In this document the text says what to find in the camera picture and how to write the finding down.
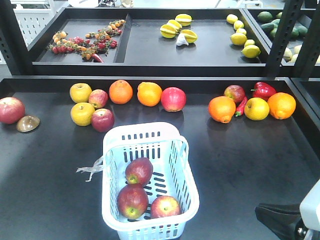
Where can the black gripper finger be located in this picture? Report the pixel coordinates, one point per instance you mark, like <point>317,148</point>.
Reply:
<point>283,220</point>

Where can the light blue plastic basket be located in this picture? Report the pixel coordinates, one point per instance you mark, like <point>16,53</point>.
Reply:
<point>168,152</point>

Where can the red yellow apple front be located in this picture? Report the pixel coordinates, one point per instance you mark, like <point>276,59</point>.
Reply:
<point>132,201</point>

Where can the yellow round fruit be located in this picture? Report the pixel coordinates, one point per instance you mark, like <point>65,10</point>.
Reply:
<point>256,109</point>

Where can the orange right of pepper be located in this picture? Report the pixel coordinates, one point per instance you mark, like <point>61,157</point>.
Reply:
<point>281,105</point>

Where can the orange of pepper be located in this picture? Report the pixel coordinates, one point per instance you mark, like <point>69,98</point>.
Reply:
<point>221,109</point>
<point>281,105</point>

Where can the red chili pepper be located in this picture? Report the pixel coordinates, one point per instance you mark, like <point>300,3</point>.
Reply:
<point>241,107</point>

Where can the orange left of pepper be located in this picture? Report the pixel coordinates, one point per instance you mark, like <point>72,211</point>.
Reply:
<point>221,109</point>

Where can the red bell pepper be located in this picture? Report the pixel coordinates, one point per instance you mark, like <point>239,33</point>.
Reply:
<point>263,90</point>

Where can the dark red apple rear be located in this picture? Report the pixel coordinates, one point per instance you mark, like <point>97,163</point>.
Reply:
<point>235,92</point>

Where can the dark red apple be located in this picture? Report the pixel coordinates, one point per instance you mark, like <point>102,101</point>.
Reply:
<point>235,92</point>
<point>102,120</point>

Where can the black wooden display stand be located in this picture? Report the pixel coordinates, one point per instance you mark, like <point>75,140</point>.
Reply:
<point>252,137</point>

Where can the big red apple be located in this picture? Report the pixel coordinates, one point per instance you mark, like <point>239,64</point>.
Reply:
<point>173,99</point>

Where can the clear plastic tag strip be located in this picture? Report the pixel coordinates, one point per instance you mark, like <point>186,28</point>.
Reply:
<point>95,168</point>

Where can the dark red apple left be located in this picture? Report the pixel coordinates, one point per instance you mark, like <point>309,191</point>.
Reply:
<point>102,120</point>

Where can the white garlic bulb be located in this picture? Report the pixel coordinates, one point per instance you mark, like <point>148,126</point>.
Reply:
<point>181,40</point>

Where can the orange leftmost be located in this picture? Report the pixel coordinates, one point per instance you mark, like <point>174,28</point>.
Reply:
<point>120,92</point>

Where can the small pink apple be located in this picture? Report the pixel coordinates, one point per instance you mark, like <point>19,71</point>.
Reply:
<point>98,98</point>

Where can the brown mushroom cap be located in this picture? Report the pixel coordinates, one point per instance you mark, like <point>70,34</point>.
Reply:
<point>27,123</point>

